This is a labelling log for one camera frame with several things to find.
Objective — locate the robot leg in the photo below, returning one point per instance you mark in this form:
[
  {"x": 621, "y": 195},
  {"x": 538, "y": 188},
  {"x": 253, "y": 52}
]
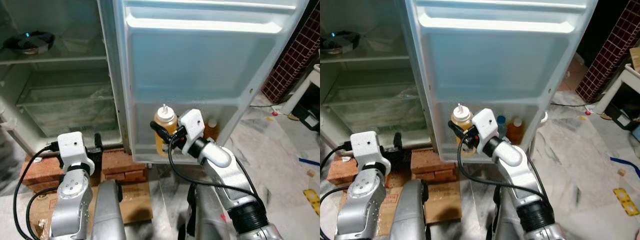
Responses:
[
  {"x": 107, "y": 215},
  {"x": 207, "y": 220},
  {"x": 412, "y": 215}
]

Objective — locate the yellow black flat item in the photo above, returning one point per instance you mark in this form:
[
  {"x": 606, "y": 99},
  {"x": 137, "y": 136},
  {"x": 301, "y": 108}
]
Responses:
[
  {"x": 626, "y": 201},
  {"x": 312, "y": 200}
]

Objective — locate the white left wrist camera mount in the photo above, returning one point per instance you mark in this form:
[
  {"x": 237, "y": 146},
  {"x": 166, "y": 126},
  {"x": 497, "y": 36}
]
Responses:
[
  {"x": 367, "y": 147},
  {"x": 72, "y": 147}
]

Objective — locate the red brick stack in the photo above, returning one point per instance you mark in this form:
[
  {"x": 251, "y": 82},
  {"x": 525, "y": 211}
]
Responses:
[
  {"x": 37, "y": 175},
  {"x": 125, "y": 165},
  {"x": 342, "y": 172},
  {"x": 435, "y": 165}
]

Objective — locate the orange bottle with white cap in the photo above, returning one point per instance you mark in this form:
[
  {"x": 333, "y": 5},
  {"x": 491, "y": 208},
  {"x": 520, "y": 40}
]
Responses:
[
  {"x": 515, "y": 134},
  {"x": 212, "y": 131}
]

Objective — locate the clear crisper drawer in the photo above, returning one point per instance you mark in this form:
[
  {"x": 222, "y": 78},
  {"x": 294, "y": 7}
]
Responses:
[
  {"x": 375, "y": 115},
  {"x": 65, "y": 115}
]

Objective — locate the small red yellow toy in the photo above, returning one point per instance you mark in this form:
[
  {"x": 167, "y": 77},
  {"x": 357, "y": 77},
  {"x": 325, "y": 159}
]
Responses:
[
  {"x": 272, "y": 118},
  {"x": 589, "y": 113}
]

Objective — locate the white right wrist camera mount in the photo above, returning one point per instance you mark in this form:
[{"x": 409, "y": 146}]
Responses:
[
  {"x": 192, "y": 122},
  {"x": 486, "y": 122}
]

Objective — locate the silver fridge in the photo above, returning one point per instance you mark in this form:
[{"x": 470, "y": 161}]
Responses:
[
  {"x": 380, "y": 20},
  {"x": 65, "y": 20}
]

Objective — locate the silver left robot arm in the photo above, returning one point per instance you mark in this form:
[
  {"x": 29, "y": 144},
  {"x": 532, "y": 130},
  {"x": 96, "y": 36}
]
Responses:
[
  {"x": 360, "y": 205},
  {"x": 70, "y": 200}
]

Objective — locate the amber bottle with white cap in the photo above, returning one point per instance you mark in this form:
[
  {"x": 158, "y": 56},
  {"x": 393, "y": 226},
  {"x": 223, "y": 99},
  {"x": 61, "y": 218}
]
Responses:
[
  {"x": 461, "y": 113},
  {"x": 166, "y": 114}
]

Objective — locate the robot right leg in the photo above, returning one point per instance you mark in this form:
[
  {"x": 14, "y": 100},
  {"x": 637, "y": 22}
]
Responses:
[{"x": 207, "y": 220}]

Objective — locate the glass fridge shelf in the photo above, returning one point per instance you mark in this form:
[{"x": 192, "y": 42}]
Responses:
[
  {"x": 75, "y": 59},
  {"x": 385, "y": 57}
]

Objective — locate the brown cardboard box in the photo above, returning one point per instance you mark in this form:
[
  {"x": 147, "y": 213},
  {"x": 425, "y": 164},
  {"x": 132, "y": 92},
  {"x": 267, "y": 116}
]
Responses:
[{"x": 635, "y": 60}]

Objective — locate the robot left leg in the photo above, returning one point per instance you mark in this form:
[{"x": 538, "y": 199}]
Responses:
[
  {"x": 107, "y": 215},
  {"x": 412, "y": 215}
]

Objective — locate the small white table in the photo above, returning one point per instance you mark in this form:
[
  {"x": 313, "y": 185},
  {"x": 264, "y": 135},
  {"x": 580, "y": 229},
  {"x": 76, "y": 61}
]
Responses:
[
  {"x": 309, "y": 76},
  {"x": 631, "y": 75}
]

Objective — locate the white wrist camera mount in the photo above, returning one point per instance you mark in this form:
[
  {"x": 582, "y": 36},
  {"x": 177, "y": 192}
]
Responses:
[
  {"x": 192, "y": 122},
  {"x": 367, "y": 147},
  {"x": 486, "y": 122},
  {"x": 72, "y": 147}
]

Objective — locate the black bowl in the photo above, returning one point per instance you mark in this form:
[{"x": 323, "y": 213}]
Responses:
[
  {"x": 27, "y": 42},
  {"x": 340, "y": 42}
]

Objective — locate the black box device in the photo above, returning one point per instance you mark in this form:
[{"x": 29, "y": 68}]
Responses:
[
  {"x": 625, "y": 112},
  {"x": 307, "y": 112}
]

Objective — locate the bottle with blue cap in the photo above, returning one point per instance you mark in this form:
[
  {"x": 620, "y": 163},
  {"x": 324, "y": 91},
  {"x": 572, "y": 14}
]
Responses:
[{"x": 501, "y": 125}]

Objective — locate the small tan block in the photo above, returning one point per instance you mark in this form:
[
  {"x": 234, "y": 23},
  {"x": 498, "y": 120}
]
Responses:
[
  {"x": 310, "y": 173},
  {"x": 623, "y": 172}
]

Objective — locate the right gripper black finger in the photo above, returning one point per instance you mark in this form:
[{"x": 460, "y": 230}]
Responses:
[
  {"x": 457, "y": 130},
  {"x": 161, "y": 130}
]

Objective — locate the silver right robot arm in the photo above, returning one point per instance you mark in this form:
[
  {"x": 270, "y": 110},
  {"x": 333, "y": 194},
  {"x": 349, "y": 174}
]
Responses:
[
  {"x": 510, "y": 156},
  {"x": 217, "y": 157}
]

